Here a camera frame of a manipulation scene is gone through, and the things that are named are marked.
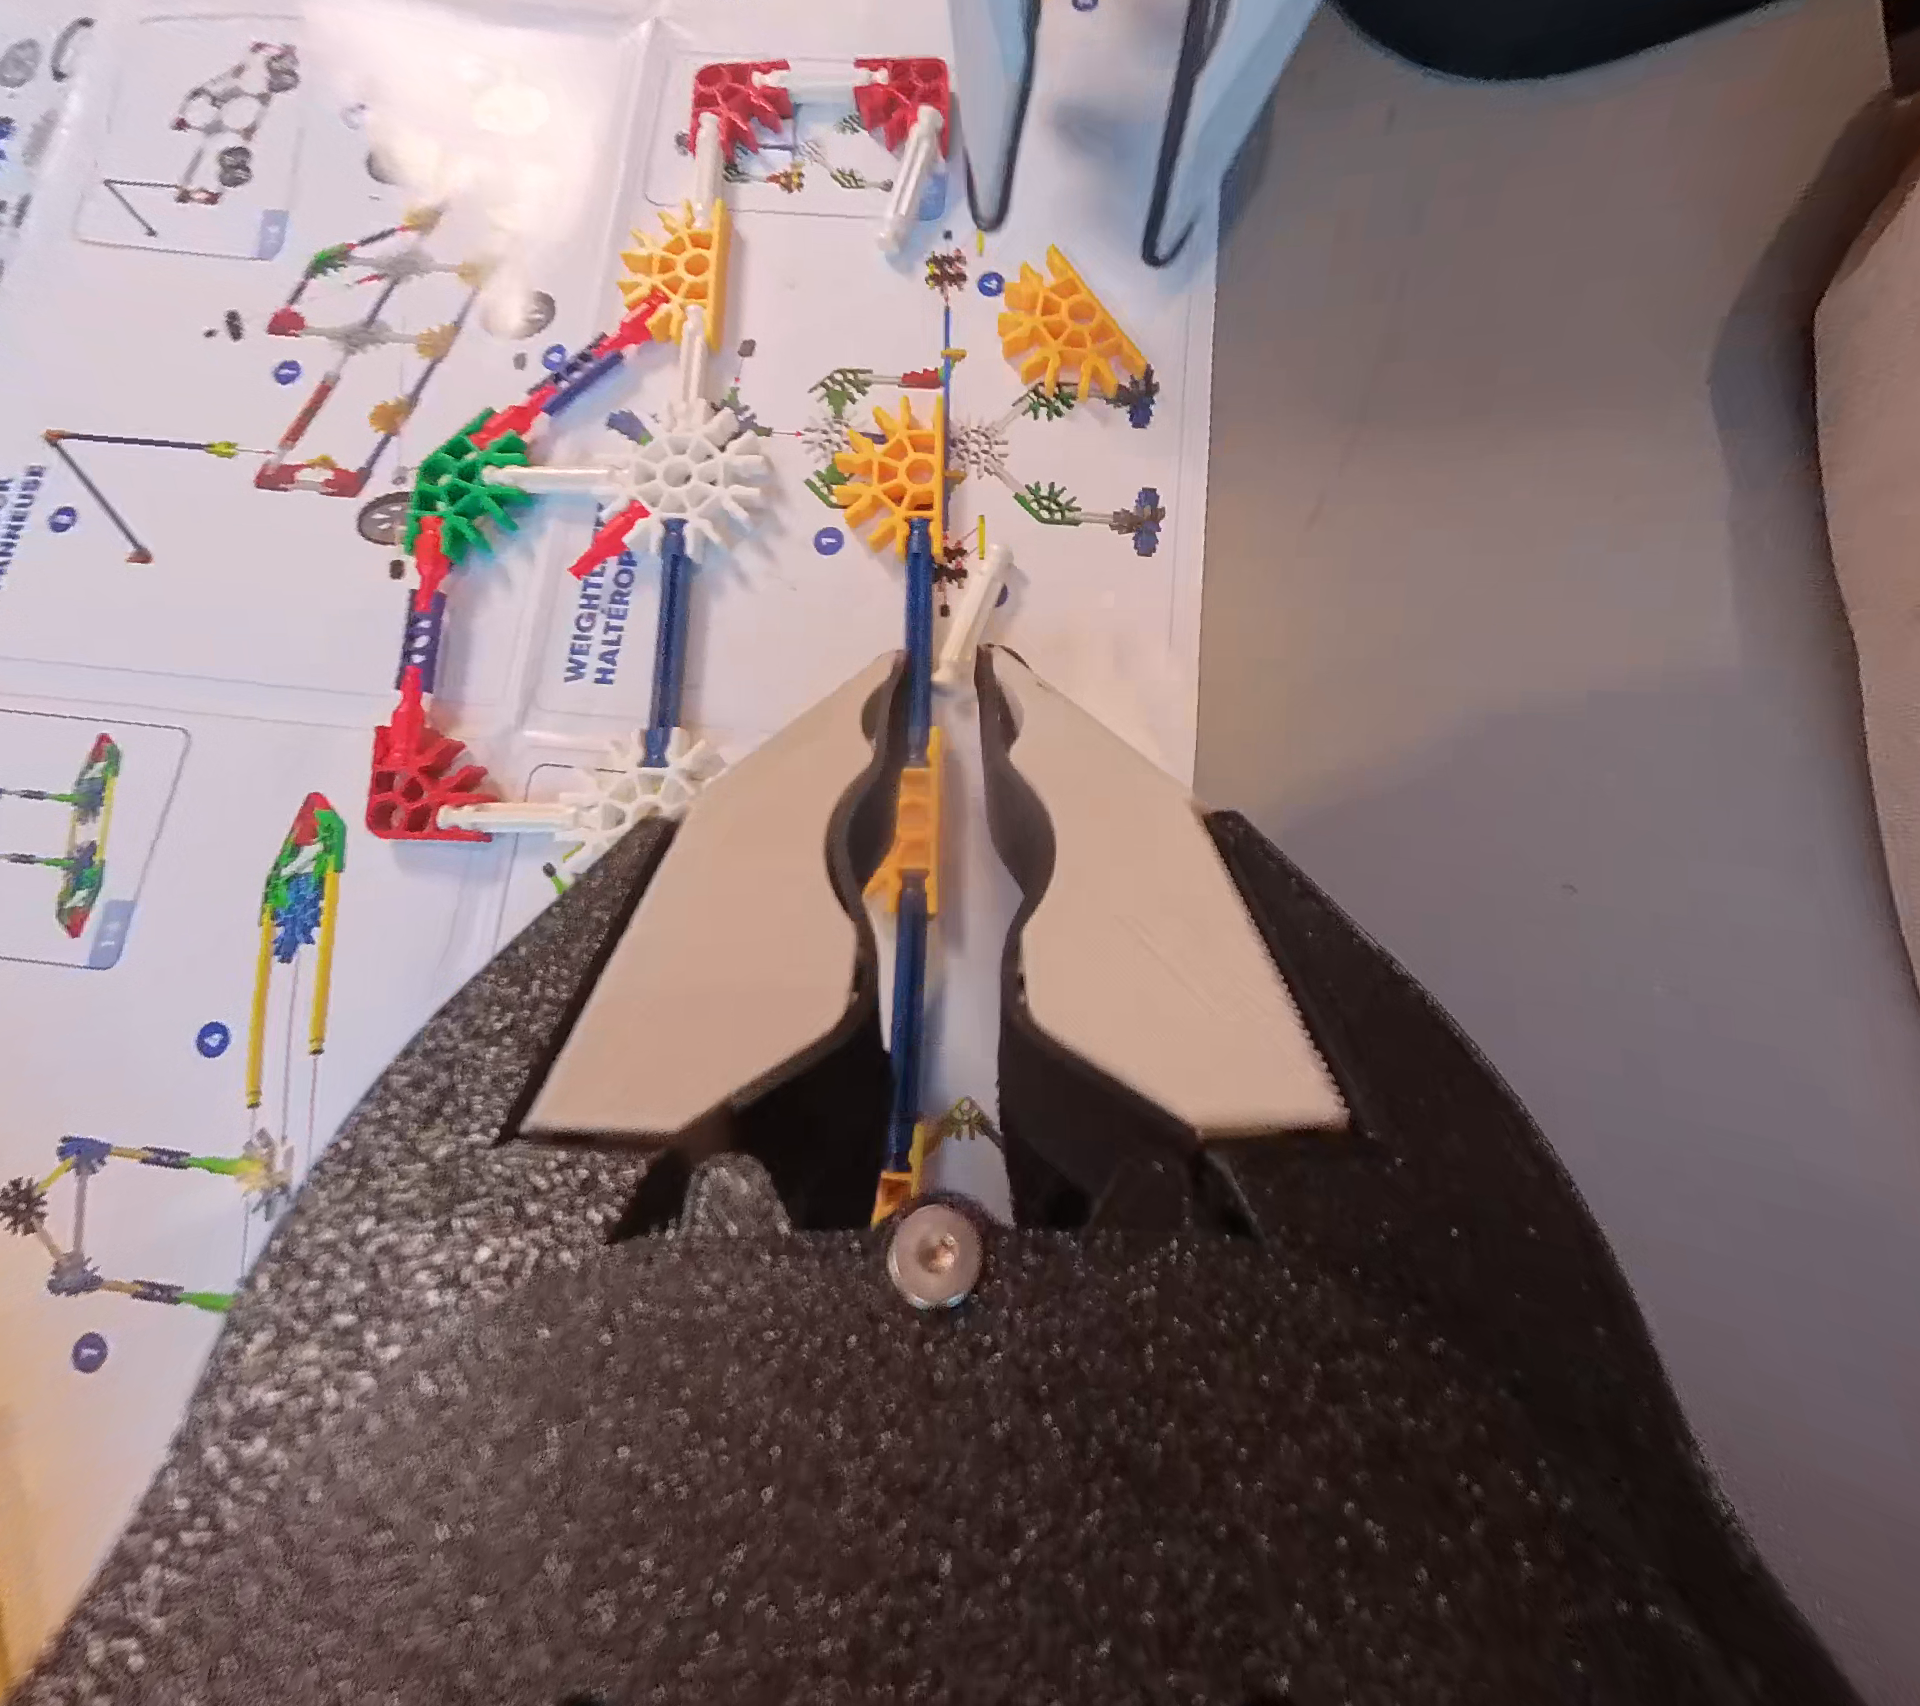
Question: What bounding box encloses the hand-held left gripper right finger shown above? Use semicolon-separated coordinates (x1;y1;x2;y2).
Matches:
980;656;1341;1215

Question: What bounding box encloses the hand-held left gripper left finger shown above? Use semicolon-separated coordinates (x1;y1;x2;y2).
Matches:
527;656;906;1221

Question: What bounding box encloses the yellow snowflake connector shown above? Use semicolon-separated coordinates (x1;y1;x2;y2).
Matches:
997;249;1161;437

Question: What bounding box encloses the colourful rod connector toy model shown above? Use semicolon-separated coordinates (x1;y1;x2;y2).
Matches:
365;57;1026;1231

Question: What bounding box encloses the short white rod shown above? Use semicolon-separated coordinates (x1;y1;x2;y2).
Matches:
930;539;1019;700

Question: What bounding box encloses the toy building instruction sheet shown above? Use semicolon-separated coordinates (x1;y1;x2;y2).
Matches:
0;0;1219;1565

